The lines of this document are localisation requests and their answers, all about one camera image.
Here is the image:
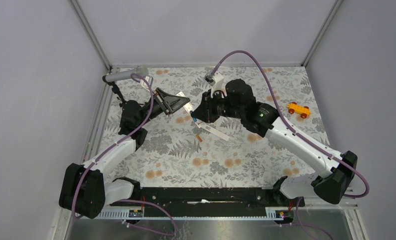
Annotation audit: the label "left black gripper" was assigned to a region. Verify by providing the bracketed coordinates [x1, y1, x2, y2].
[138, 87, 190, 127]

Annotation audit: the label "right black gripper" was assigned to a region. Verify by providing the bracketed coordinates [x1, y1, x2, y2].
[191, 88, 244, 124]

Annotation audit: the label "white remote battery cover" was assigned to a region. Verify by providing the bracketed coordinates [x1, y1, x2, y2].
[198, 122, 230, 141]

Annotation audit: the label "blue battery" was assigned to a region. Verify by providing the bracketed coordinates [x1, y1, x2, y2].
[190, 111, 198, 122]

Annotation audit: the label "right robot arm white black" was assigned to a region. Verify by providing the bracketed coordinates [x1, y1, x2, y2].
[191, 79, 358, 206]

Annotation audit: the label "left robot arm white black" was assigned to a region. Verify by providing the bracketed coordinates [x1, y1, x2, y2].
[58, 88, 190, 219]

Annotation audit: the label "floral patterned table mat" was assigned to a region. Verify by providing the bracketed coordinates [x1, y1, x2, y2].
[105, 66, 329, 188]

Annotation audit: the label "grey microphone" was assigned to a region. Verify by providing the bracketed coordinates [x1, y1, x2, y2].
[102, 66, 149, 83]

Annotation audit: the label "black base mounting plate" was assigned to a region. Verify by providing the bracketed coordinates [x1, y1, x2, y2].
[131, 187, 306, 218]

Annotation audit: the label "yellow toy car red wheels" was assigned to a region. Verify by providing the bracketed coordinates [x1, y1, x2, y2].
[287, 102, 311, 119]

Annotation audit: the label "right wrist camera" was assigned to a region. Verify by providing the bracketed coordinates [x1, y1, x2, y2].
[204, 72, 225, 97]

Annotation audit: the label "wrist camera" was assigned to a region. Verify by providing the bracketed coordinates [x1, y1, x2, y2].
[204, 72, 225, 97]
[140, 76, 154, 91]

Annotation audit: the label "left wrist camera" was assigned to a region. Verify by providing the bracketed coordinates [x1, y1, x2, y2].
[140, 76, 154, 91]

